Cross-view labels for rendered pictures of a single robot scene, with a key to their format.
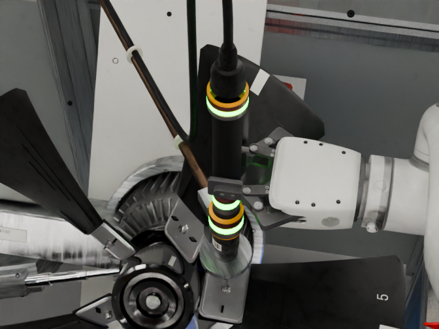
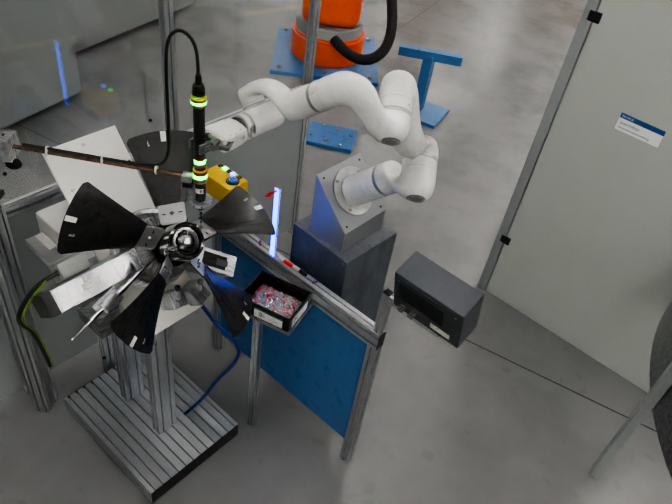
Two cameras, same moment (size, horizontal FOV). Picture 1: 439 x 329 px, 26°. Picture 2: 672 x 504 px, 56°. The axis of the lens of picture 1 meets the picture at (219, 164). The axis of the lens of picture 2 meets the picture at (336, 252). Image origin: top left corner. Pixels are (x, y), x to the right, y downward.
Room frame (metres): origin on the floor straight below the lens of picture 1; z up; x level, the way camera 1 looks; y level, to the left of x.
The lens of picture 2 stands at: (-0.47, 1.19, 2.55)
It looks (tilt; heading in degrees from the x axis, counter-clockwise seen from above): 41 degrees down; 296
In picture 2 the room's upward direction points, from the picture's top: 10 degrees clockwise
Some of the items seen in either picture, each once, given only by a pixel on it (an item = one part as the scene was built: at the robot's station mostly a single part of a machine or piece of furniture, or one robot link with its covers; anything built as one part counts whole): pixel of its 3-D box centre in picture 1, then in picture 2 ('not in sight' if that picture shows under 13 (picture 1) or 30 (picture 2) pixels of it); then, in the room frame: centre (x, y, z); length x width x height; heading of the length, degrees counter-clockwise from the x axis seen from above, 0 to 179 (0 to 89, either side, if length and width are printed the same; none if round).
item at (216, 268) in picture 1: (222, 232); (197, 188); (0.61, 0.00, 1.35); 0.09 x 0.07 x 0.10; 25
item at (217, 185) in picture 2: not in sight; (225, 186); (0.83, -0.41, 1.02); 0.16 x 0.10 x 0.11; 171
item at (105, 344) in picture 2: not in sight; (99, 313); (1.16, 0.01, 0.42); 0.04 x 0.04 x 0.83; 81
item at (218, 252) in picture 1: (227, 174); (199, 146); (0.60, -0.01, 1.50); 0.04 x 0.04 x 0.46
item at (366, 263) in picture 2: not in sight; (332, 306); (0.37, -0.61, 0.47); 0.30 x 0.30 x 0.93; 78
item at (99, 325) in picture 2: not in sight; (97, 303); (0.97, 0.16, 0.73); 0.15 x 0.09 x 0.22; 171
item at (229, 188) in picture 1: (234, 198); (210, 148); (0.56, -0.02, 1.50); 0.07 x 0.03 x 0.03; 81
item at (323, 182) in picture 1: (319, 184); (227, 133); (0.58, -0.12, 1.50); 0.11 x 0.10 x 0.07; 81
